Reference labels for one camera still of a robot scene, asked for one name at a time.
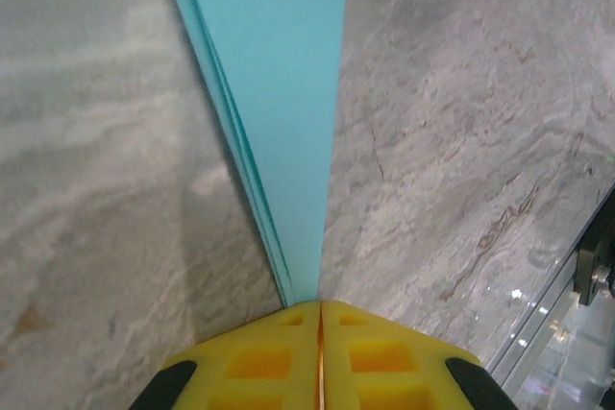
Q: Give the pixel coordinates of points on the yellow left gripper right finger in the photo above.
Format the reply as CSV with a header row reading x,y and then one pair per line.
x,y
384,362

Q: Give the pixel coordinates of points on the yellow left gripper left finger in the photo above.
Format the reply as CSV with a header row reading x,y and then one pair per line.
x,y
259,362

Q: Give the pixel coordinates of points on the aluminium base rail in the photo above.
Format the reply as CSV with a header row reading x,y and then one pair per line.
x,y
538,328

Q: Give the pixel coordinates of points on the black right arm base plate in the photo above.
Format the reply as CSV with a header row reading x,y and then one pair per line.
x,y
593,261

